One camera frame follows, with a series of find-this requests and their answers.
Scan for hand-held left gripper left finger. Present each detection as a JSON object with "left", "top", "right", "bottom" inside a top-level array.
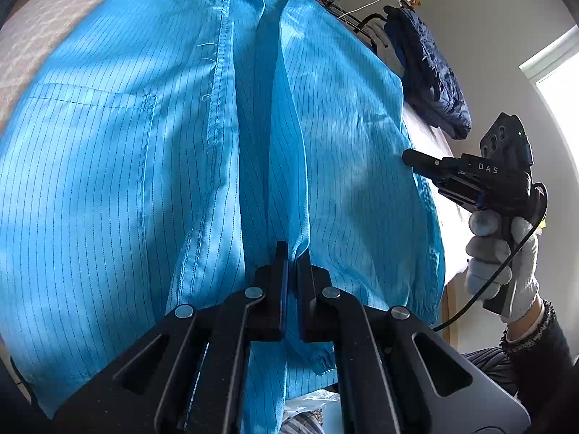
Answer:
[{"left": 52, "top": 241, "right": 290, "bottom": 434}]

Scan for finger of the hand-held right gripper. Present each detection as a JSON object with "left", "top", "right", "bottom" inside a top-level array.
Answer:
[{"left": 402, "top": 148, "right": 480, "bottom": 211}]

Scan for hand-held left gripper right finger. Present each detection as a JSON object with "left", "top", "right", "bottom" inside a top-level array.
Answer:
[{"left": 296, "top": 251, "right": 532, "bottom": 434}]

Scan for light blue pinstriped shirt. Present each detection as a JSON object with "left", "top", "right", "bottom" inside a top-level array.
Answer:
[{"left": 0, "top": 0, "right": 446, "bottom": 434}]

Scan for person's right forearm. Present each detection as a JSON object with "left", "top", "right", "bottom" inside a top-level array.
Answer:
[{"left": 500, "top": 301, "right": 579, "bottom": 417}]

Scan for white folded clothes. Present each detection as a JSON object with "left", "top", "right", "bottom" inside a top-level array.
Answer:
[{"left": 362, "top": 18, "right": 399, "bottom": 73}]

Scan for black metal clothes rack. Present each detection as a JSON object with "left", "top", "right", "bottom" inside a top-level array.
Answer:
[{"left": 294, "top": 0, "right": 453, "bottom": 50}]

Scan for person's right hand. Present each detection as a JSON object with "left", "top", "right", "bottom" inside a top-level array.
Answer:
[{"left": 466, "top": 210, "right": 541, "bottom": 324}]

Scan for navy quilted jacket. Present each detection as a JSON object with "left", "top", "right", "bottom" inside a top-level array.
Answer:
[{"left": 384, "top": 5, "right": 472, "bottom": 141}]

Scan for clear plastic bag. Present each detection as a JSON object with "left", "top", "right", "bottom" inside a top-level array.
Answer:
[{"left": 284, "top": 389, "right": 341, "bottom": 434}]

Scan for window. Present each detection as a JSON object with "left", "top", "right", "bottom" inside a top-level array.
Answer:
[{"left": 519, "top": 27, "right": 579, "bottom": 154}]

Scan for person's dark striped clothing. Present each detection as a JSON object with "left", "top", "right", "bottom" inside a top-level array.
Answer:
[{"left": 461, "top": 348, "right": 521, "bottom": 399}]

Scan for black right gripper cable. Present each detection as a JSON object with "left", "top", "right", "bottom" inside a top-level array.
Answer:
[{"left": 430, "top": 185, "right": 549, "bottom": 332}]

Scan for white lamp cable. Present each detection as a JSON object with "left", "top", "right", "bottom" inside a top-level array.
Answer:
[{"left": 337, "top": 0, "right": 399, "bottom": 23}]

